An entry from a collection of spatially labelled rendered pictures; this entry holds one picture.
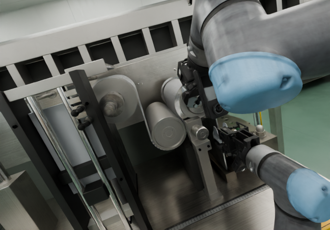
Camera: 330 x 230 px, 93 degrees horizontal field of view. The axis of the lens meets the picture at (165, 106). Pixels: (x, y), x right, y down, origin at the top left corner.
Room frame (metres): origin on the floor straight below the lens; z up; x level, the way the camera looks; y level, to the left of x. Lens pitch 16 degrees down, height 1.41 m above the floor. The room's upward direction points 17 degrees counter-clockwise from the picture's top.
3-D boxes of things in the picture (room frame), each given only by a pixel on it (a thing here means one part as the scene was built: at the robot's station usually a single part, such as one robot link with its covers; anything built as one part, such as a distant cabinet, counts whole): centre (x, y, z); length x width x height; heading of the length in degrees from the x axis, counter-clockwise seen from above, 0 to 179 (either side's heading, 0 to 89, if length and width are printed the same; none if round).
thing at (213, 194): (0.45, -0.07, 1.05); 0.06 x 0.05 x 0.31; 8
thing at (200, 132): (0.42, -0.08, 1.18); 0.04 x 0.02 x 0.04; 98
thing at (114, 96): (0.44, 0.14, 1.33); 0.06 x 0.06 x 0.06; 8
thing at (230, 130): (0.39, -0.18, 1.12); 0.12 x 0.08 x 0.09; 8
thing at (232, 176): (0.63, -0.15, 0.92); 0.28 x 0.04 x 0.04; 8
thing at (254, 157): (0.31, -0.19, 1.11); 0.08 x 0.05 x 0.08; 98
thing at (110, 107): (0.38, 0.13, 1.33); 0.06 x 0.03 x 0.03; 8
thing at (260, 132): (0.53, -0.33, 1.05); 0.04 x 0.04 x 0.04
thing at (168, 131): (0.60, 0.03, 1.17); 0.26 x 0.12 x 0.12; 8
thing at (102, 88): (0.59, 0.16, 1.33); 0.25 x 0.14 x 0.14; 8
